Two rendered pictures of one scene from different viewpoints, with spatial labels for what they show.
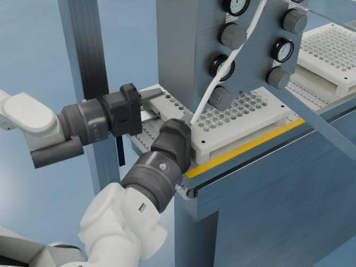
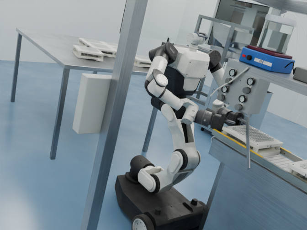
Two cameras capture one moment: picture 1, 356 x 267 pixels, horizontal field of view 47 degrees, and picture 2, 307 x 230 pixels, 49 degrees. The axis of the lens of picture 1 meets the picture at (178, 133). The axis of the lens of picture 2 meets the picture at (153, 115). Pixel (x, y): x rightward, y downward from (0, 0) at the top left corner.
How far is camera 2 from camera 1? 1.78 m
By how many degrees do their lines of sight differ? 73
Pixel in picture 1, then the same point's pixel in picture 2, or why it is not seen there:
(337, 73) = (296, 164)
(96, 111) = (227, 111)
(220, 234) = (218, 189)
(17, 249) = (189, 134)
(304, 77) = not seen: hidden behind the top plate
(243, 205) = (230, 185)
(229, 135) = (232, 131)
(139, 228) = (187, 112)
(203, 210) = (211, 150)
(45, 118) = (218, 103)
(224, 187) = (220, 148)
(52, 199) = not seen: hidden behind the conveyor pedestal
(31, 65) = not seen: outside the picture
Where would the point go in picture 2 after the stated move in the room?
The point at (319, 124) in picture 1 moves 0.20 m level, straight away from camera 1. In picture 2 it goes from (247, 143) to (288, 158)
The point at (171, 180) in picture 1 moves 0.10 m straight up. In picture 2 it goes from (204, 116) to (209, 99)
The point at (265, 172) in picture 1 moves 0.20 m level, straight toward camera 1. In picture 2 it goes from (235, 162) to (199, 151)
